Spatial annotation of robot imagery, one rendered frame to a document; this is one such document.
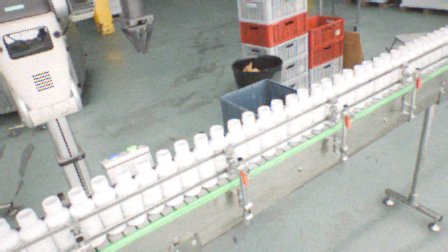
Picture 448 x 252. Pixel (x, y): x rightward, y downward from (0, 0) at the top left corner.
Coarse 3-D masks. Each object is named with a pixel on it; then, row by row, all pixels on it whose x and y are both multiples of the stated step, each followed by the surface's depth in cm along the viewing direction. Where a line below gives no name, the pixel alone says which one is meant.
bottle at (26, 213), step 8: (16, 216) 78; (24, 216) 80; (32, 216) 79; (24, 224) 78; (32, 224) 79; (40, 224) 80; (24, 232) 78; (32, 232) 79; (40, 232) 79; (24, 240) 79; (48, 240) 82; (32, 248) 80; (40, 248) 80; (48, 248) 82; (56, 248) 85
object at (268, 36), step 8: (296, 16) 344; (304, 16) 353; (240, 24) 350; (248, 24) 341; (256, 24) 333; (272, 24) 325; (280, 24) 334; (288, 24) 379; (296, 24) 349; (304, 24) 357; (240, 32) 355; (248, 32) 347; (256, 32) 339; (264, 32) 330; (272, 32) 329; (280, 32) 337; (288, 32) 345; (296, 32) 353; (304, 32) 360; (248, 40) 351; (256, 40) 342; (264, 40) 335; (272, 40) 332; (280, 40) 340; (288, 40) 347
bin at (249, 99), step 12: (252, 84) 185; (264, 84) 190; (276, 84) 184; (228, 96) 178; (240, 96) 183; (252, 96) 188; (264, 96) 193; (276, 96) 188; (228, 108) 173; (240, 108) 163; (252, 108) 191; (228, 120) 177; (240, 120) 167
